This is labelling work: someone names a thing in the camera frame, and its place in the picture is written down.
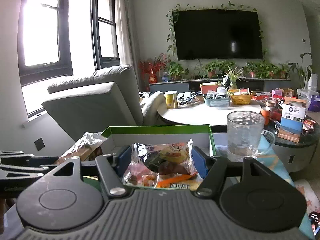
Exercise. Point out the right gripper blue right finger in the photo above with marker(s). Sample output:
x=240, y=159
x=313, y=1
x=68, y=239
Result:
x=200, y=160

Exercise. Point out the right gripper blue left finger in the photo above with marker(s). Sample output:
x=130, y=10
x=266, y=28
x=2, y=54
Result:
x=121, y=159

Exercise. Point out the clear mixed snack packet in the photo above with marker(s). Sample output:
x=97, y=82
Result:
x=162, y=166

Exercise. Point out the beige snack packet orange logo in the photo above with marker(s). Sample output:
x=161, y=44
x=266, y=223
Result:
x=87, y=148

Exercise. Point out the green cardboard box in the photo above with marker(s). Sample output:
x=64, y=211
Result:
x=111, y=184

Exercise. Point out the white round coffee table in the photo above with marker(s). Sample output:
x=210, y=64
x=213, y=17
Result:
x=202, y=114

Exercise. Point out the clear glass mug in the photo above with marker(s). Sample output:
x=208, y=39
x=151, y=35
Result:
x=246, y=136

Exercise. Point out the grey storage tray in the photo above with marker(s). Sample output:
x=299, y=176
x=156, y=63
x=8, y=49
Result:
x=214, y=100

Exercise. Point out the yellow canister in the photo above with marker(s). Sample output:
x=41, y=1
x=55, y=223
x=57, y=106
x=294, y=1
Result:
x=171, y=99

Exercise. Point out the grey armchair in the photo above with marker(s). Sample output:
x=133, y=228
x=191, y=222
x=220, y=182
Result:
x=94, y=102

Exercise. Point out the blue patterned tablecloth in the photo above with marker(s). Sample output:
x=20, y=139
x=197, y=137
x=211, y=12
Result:
x=272, y=161

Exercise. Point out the yellow wicker basket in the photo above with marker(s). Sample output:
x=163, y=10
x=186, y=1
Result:
x=238, y=98

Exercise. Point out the spider plant in vase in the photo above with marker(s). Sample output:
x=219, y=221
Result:
x=231, y=76

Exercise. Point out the red flower decoration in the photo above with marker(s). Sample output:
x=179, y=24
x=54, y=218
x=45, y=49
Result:
x=151, y=67

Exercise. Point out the dark round side table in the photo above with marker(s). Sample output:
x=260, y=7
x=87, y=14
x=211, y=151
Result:
x=297, y=156

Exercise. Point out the grey tv cabinet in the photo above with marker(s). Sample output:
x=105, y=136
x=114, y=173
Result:
x=264, y=85

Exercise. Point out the blue white carton box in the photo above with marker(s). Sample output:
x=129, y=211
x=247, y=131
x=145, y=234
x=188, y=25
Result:
x=292, y=118

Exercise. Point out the purple gift bag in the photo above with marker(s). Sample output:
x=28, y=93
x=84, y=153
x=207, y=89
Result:
x=313, y=104

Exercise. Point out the black wall television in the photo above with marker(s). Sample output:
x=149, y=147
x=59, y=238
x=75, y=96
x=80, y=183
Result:
x=217, y=34

